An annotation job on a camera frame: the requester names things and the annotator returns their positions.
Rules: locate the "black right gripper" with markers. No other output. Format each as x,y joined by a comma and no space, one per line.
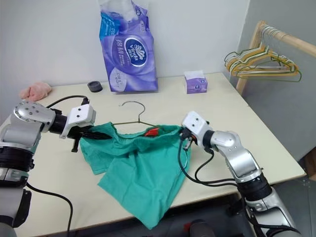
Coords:
186,138

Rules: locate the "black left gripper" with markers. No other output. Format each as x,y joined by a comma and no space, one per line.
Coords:
75,133

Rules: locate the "green shorts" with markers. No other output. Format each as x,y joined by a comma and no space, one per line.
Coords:
143,177

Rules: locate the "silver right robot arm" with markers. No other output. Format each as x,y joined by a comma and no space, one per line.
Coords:
237,158

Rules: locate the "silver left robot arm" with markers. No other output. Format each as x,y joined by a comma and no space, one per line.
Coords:
27,111

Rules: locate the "red fabric tag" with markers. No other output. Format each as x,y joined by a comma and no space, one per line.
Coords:
151,132

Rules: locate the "small purple tissue box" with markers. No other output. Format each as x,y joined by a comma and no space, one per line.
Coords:
196,84

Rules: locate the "purple tissue multipack bag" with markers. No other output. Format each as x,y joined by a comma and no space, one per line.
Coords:
128,69

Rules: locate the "pink cloth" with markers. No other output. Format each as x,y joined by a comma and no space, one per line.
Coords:
35,91

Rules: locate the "dark rounded shape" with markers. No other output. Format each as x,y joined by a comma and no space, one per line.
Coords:
201,229

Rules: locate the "brown cardboard box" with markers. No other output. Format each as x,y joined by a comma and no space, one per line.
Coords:
309,160

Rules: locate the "wooden clothes rack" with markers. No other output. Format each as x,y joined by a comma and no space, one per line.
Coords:
296,42

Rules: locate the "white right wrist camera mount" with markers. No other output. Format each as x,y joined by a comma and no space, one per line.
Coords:
195,123

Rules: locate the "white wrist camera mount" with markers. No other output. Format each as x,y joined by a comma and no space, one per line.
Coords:
195,123
81,114

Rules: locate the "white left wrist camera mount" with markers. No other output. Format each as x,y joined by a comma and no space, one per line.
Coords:
81,114

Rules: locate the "black bracket under table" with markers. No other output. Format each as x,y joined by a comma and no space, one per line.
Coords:
237,206

